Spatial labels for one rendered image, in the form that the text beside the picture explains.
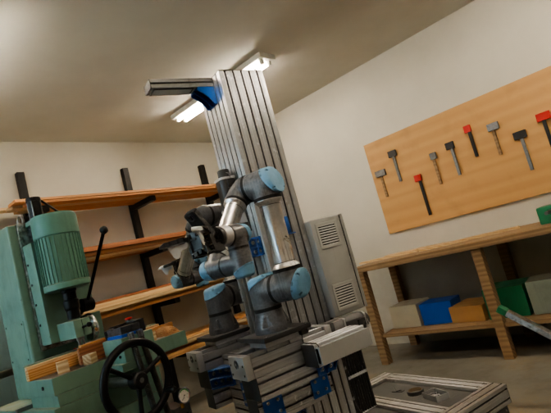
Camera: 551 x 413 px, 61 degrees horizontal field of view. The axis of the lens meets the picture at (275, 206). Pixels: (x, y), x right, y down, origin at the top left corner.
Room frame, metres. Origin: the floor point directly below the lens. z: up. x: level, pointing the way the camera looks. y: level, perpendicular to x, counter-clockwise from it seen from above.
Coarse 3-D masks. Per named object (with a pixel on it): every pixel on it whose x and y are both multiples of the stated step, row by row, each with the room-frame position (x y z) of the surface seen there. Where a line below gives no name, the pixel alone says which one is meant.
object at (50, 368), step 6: (162, 324) 2.21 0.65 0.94; (168, 324) 2.23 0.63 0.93; (60, 360) 1.82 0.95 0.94; (72, 360) 1.85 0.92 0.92; (78, 360) 1.87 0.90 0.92; (42, 366) 1.76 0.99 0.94; (48, 366) 1.78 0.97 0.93; (54, 366) 1.80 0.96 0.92; (30, 372) 1.73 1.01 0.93; (36, 372) 1.74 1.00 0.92; (42, 372) 1.76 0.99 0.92; (48, 372) 1.78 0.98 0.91; (54, 372) 1.79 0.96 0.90; (30, 378) 1.73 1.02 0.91; (36, 378) 1.74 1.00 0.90
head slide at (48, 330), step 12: (24, 252) 1.94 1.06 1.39; (36, 264) 1.90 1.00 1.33; (36, 276) 1.90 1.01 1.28; (36, 288) 1.91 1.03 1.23; (36, 300) 1.92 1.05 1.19; (48, 300) 1.91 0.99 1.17; (60, 300) 1.95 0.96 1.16; (36, 312) 1.94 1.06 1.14; (48, 312) 1.91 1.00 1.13; (60, 312) 1.94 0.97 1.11; (48, 324) 1.90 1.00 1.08; (48, 336) 1.90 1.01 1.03
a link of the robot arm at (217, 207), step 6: (216, 204) 2.44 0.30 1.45; (216, 210) 2.41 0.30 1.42; (216, 216) 2.40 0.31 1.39; (216, 222) 2.42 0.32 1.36; (228, 276) 2.44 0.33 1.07; (234, 276) 2.43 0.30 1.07; (228, 282) 2.42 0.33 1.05; (234, 282) 2.42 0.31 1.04; (234, 288) 2.40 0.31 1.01; (240, 300) 2.43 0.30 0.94
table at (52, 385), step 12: (168, 336) 2.03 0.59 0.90; (180, 336) 2.08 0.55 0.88; (168, 348) 2.02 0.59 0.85; (144, 360) 1.82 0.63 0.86; (72, 372) 1.69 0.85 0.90; (84, 372) 1.73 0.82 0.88; (96, 372) 1.76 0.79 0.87; (36, 384) 1.70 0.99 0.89; (48, 384) 1.65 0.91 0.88; (60, 384) 1.65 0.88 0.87; (72, 384) 1.68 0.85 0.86; (36, 396) 1.72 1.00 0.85; (48, 396) 1.66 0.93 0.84
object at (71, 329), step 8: (72, 320) 1.85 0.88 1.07; (80, 320) 1.86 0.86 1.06; (88, 320) 1.89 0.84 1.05; (64, 328) 1.89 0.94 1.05; (72, 328) 1.85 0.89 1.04; (80, 328) 1.86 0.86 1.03; (88, 328) 1.88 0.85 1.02; (64, 336) 1.89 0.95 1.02; (72, 336) 1.86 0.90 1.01; (80, 336) 1.85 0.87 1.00
